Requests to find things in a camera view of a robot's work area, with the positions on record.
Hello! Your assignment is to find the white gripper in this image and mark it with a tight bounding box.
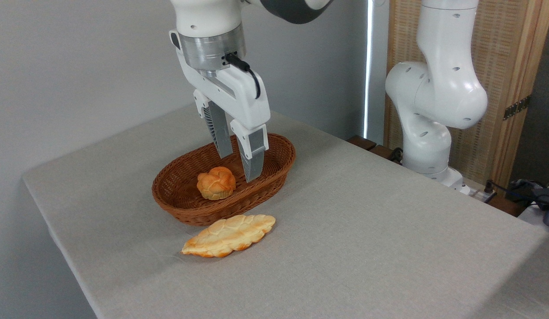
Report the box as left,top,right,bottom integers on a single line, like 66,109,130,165
169,29,271,183

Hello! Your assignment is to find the long leaf-shaped bread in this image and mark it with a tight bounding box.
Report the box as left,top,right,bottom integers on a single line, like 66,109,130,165
181,214,276,258

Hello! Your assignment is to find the round orange bread bun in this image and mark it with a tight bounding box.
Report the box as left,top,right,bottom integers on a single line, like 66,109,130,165
197,167,237,201

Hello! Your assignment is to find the brown oval wicker basket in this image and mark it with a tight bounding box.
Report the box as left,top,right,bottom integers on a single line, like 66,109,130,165
152,133,296,226

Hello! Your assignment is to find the brown wooden base platform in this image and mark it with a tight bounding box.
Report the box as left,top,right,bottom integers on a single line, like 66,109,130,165
347,135,530,218

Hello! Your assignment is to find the grey tablecloth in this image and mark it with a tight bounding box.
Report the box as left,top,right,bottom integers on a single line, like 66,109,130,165
22,104,549,319

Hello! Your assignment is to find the metal screen hinge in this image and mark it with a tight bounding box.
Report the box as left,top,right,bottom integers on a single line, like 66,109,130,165
503,95,532,121

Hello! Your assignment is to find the dark grey bag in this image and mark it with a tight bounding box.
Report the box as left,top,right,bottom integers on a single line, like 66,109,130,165
507,177,549,230

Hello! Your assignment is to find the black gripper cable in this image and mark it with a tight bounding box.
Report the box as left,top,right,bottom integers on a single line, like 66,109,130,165
225,52,261,99

